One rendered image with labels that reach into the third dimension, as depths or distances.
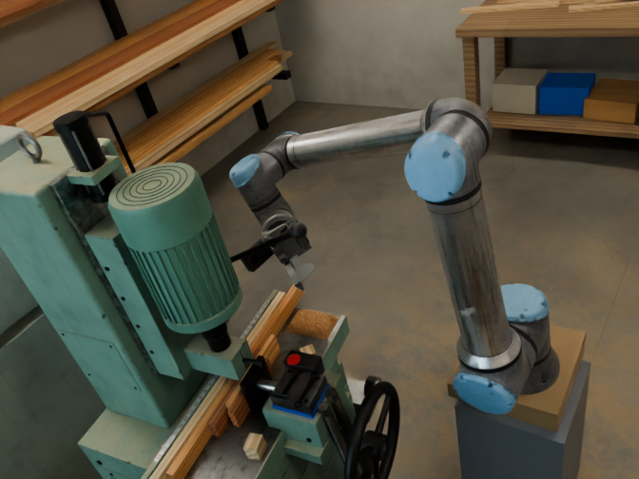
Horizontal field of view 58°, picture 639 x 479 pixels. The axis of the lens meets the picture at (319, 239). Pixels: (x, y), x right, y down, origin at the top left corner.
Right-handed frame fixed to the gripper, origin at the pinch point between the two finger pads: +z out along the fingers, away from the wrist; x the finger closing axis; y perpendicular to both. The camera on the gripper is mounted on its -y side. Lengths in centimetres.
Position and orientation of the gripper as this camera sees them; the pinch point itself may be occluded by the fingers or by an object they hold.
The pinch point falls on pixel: (281, 266)
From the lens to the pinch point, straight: 126.1
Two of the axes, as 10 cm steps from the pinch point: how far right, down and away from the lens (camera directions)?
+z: 1.6, 3.3, -9.3
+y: 8.4, -5.4, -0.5
